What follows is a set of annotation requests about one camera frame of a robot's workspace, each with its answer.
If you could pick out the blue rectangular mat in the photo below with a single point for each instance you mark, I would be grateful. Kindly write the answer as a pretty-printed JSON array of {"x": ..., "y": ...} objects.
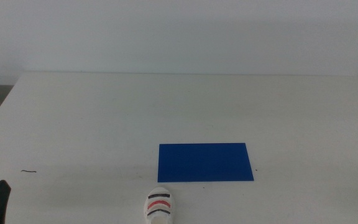
[{"x": 197, "y": 163}]

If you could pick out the thin black thread scrap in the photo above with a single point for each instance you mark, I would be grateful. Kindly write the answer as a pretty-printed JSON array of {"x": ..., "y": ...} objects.
[{"x": 29, "y": 171}]

